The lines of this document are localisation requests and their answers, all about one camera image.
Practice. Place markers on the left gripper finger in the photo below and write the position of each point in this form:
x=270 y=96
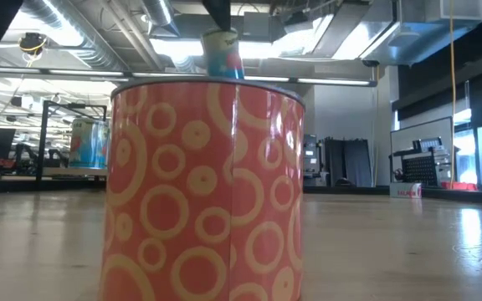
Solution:
x=218 y=12

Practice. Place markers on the red tray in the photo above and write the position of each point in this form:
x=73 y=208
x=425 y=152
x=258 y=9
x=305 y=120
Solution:
x=454 y=185

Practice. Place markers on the grey ceiling air unit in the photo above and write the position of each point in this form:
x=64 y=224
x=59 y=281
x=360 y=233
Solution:
x=412 y=42

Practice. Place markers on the grey partition panel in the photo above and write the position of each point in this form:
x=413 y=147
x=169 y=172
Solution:
x=416 y=127

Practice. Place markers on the tall teal yellow-green can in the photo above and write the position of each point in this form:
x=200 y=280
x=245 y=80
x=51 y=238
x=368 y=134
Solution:
x=88 y=144

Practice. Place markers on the black perforated rack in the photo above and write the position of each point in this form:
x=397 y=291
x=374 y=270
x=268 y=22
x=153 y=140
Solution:
x=423 y=167

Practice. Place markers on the dark display panel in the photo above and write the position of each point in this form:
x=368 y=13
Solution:
x=312 y=144

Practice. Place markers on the orange can cream rings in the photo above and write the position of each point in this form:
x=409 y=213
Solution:
x=203 y=188

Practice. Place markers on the large silver air duct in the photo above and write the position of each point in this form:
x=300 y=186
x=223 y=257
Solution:
x=78 y=37

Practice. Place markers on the small silver spiral duct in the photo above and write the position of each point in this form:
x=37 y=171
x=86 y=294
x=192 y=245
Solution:
x=157 y=10

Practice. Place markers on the long ceiling light fixture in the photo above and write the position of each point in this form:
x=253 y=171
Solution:
x=333 y=81

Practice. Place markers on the wooden shelf black metal legs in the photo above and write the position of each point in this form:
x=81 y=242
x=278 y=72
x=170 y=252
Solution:
x=42 y=142

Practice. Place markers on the dark curtain panel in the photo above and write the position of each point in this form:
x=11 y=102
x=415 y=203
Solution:
x=358 y=163

